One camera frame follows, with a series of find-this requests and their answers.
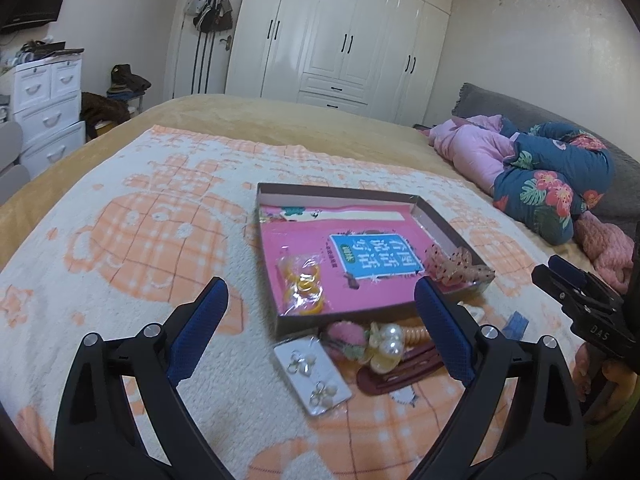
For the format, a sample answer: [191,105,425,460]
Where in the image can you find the dark clothes pile on stool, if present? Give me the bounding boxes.
[106,64,152,113]

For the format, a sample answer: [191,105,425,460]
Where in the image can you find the pink book in tray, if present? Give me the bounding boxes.
[259,204,437,318]

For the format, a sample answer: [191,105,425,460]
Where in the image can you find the pearl clear hair claw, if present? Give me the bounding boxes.
[368,323,405,375]

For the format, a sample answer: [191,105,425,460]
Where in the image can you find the pink pompom hair clip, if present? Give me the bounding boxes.
[320,321,369,363]

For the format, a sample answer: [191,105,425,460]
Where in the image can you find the earrings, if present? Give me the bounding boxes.
[273,336,352,417]

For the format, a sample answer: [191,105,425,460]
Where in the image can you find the white cloud hair claw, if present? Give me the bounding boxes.
[459,301,486,325]

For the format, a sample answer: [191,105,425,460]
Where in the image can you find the dotted sheer bow hairclip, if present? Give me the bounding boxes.
[424,244,495,287]

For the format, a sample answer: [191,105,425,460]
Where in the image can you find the hanging bags on door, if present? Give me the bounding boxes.
[184,0,233,34]

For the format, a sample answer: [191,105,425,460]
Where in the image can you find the white drawer cabinet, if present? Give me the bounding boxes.
[1,53,86,179]

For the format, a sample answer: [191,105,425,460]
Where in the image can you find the yellow rings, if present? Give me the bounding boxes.
[275,245,328,317]

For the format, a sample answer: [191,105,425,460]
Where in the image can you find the grey headboard cushion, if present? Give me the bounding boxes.
[451,82,640,231]

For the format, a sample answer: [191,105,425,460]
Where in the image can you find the floral blue quilt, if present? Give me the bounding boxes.
[494,122,615,246]

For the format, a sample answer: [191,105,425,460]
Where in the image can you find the orange white plush blanket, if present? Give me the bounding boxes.
[0,123,586,480]

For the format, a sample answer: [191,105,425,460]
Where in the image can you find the beige spiral hair tie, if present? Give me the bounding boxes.
[401,325,433,348]

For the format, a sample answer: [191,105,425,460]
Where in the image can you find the white wardrobe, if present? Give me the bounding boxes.
[226,0,452,126]

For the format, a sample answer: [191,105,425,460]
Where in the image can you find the small blue plastic box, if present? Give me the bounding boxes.
[502,311,529,341]

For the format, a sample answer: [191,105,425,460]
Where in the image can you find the pink knitted blanket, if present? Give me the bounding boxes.
[574,211,634,295]

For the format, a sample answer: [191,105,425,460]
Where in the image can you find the dark brown bag on floor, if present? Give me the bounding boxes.
[79,92,130,140]

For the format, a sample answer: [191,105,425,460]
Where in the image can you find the bed with tan cover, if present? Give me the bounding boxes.
[0,92,601,271]

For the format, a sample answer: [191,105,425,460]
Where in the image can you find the white door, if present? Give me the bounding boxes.
[163,0,242,100]

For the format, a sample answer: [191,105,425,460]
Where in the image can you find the right hand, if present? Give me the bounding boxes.
[572,342,638,420]

